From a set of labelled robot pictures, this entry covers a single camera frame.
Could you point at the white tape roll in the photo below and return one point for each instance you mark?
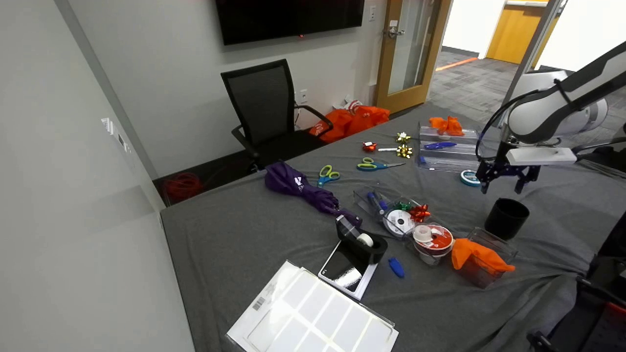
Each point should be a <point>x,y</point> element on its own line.
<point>422,233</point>

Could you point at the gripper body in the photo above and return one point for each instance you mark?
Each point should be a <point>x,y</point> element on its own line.
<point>506,170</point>

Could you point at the green gift bow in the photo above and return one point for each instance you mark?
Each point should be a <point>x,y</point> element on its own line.
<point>403,206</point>

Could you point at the black office chair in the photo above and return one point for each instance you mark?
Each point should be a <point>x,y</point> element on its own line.
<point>266,112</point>

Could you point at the gold gift bow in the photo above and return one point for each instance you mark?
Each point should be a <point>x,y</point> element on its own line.
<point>402,137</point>
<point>405,151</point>

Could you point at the wall switch plate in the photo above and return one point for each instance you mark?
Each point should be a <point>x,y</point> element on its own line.
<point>372,12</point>

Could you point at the small blue plastic piece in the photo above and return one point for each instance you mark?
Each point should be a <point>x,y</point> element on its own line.
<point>396,267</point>

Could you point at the black cup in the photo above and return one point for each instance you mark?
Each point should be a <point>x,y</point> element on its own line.
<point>506,220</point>

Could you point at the wall socket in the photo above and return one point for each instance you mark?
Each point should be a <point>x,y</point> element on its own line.
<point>303,96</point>

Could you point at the yellow door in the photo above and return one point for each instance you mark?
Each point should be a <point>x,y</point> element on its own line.
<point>516,32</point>

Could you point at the small green blue scissors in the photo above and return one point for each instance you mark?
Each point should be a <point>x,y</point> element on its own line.
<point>327,175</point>

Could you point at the grey table cloth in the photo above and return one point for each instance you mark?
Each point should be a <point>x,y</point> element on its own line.
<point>254,234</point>

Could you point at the white ribbon spool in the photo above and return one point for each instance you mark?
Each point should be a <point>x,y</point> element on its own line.
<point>399,222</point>

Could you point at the small red gift bow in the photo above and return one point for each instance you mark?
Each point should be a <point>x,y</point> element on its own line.
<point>369,146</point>

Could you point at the clear round container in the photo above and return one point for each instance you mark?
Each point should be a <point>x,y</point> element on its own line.
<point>433,247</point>

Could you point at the large red gift bow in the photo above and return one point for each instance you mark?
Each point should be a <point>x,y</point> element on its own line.
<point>419,212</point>

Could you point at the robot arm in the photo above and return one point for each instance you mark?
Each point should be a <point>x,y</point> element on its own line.
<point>543,115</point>

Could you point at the purple folded umbrella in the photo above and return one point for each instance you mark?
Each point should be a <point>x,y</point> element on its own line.
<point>303,190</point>

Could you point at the clear tray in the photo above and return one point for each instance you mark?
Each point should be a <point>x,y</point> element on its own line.
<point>374,201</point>

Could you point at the large clear plastic box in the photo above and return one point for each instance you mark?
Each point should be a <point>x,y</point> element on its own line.
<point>447,151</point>

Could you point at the pack of white label sheets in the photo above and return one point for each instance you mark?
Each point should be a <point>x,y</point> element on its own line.
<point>313,318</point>

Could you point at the wooden door with glass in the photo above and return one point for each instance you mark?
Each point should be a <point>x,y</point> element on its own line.
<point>408,49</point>

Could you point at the teal tape roll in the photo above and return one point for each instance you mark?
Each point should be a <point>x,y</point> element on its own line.
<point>470,178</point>

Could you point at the long green blue scissors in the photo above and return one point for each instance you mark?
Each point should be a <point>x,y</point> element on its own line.
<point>374,165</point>

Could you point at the white wall thermostat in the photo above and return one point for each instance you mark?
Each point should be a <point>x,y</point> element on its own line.
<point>113,129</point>

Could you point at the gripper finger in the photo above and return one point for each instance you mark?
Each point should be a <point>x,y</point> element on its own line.
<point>483,186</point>
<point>522,185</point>

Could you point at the blue marker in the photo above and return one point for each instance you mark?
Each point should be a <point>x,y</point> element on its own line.
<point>377,201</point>

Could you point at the red ribbon spool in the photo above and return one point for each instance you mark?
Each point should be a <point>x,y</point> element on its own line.
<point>440,240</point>

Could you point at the orange cloth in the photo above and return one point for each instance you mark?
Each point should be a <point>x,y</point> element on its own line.
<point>472,254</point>
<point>446,125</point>

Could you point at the wall television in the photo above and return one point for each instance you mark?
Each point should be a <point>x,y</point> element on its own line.
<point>288,17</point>

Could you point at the clear square container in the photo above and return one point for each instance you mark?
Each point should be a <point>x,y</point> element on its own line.
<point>489,264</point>

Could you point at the heap of orange bags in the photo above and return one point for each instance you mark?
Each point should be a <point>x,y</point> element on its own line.
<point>349,122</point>

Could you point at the black tape dispenser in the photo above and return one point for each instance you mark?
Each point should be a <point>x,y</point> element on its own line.
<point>362,242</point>

